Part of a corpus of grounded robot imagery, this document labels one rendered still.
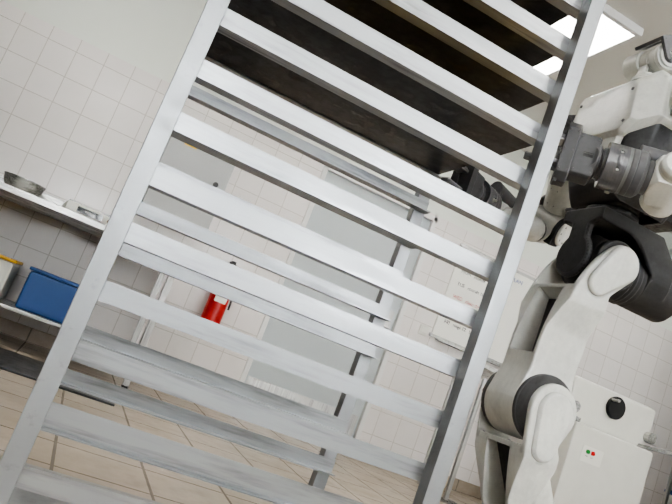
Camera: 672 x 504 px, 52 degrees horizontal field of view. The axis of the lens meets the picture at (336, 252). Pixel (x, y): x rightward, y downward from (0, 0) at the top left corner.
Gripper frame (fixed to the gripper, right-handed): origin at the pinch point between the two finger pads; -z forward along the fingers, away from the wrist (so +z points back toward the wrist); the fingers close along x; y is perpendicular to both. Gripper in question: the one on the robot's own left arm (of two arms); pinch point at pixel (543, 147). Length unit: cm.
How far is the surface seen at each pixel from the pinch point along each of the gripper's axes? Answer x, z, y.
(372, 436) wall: -85, -46, -446
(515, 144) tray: -1.2, -5.1, 0.6
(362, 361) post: -48, -22, -31
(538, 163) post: -6.7, -0.2, 8.5
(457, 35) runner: 8.3, -20.2, 16.6
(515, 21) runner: 16.5, -12.0, 11.9
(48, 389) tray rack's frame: -69, -52, 38
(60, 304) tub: -71, -236, -259
